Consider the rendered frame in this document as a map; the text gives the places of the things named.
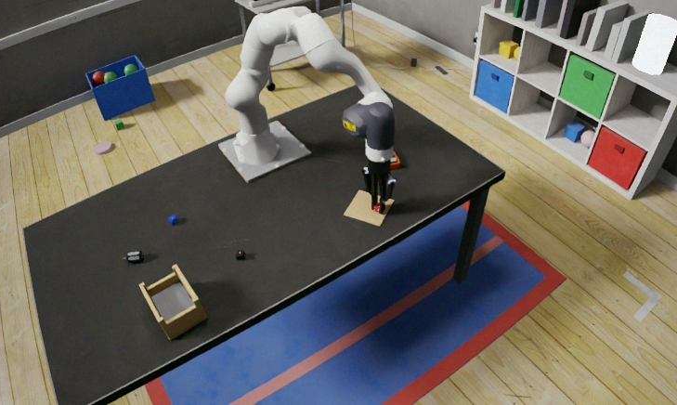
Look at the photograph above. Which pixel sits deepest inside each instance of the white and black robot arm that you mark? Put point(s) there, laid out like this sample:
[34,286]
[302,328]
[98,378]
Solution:
[371,118]

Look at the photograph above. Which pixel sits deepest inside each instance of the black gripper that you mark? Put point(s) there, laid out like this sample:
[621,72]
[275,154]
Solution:
[378,172]

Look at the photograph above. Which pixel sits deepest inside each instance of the beige flat mat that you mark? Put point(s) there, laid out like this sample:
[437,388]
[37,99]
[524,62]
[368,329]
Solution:
[360,209]

